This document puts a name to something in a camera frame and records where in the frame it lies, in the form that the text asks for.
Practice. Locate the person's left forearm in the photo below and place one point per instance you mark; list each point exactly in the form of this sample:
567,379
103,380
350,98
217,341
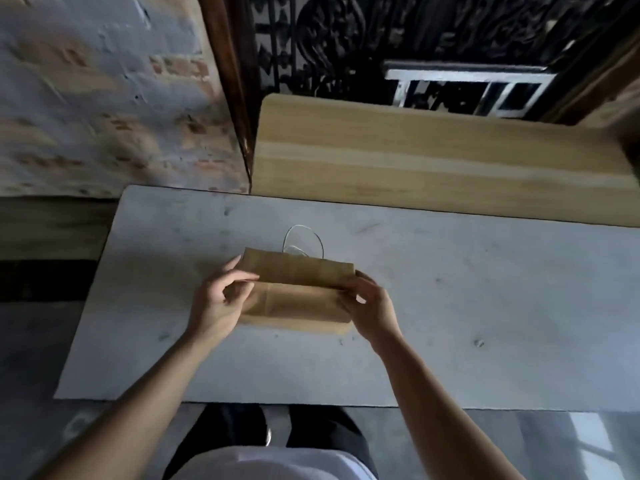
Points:
122,414

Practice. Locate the brown paper bag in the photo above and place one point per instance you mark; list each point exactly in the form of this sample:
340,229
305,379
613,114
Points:
300,294

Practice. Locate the person's black trousers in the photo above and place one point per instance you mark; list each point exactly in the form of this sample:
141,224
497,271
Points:
280,434

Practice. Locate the dark wooden door frame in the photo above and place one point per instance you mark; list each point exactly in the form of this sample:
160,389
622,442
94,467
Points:
231,79

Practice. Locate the person's white shirt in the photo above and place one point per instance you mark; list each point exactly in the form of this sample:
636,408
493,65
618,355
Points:
272,464

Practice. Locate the black ornate metal grille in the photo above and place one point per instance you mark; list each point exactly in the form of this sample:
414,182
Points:
400,44

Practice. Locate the light wooden board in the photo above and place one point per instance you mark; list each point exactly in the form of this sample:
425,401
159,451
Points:
440,154

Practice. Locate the person's left hand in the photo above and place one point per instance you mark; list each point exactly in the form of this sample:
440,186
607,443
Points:
212,307

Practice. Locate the person's right forearm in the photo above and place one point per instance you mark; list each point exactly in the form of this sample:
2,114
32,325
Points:
440,419

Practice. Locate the white metal frame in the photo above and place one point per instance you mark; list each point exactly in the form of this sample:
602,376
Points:
465,89

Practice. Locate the person's right hand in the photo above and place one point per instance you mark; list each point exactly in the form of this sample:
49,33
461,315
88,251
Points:
372,307

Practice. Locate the person's right thumb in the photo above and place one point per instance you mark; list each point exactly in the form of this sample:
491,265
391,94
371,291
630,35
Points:
352,290

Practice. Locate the person's left thumb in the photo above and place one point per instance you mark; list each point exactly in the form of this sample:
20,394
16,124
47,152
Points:
241,277

